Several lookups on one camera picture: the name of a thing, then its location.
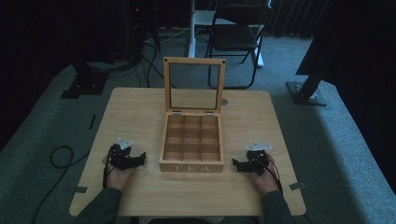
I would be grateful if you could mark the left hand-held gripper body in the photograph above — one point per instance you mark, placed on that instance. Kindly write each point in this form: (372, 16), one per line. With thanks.
(120, 157)

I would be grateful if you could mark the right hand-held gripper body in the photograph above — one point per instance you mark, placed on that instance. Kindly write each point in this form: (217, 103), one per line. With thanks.
(257, 161)

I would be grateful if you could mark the wooden tea box with lid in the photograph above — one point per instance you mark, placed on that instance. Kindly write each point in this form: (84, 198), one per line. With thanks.
(191, 146)

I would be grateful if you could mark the person's left hand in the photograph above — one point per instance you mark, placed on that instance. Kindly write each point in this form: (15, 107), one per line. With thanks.
(120, 177)

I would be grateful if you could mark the person's right hand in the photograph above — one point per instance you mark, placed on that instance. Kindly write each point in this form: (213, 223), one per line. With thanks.
(267, 182)

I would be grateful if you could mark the black tape strip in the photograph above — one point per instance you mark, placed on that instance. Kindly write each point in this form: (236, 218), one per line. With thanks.
(92, 122)

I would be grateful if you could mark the grey tape strip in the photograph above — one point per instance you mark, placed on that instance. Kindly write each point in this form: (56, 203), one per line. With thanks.
(297, 186)
(77, 189)

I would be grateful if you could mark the round metal table grommet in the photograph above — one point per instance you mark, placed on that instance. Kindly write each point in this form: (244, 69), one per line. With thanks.
(224, 101)

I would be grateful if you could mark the black stand with flat base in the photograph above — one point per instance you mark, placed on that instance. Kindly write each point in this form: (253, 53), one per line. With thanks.
(85, 84)

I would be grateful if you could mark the black slanted stand with base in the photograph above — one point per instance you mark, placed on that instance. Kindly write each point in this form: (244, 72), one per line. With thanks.
(306, 90)

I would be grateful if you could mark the black folding chair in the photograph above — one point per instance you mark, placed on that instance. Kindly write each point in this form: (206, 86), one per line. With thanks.
(192, 37)
(236, 37)

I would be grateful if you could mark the dark curtain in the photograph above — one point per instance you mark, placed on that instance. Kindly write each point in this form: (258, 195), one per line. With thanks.
(295, 17)

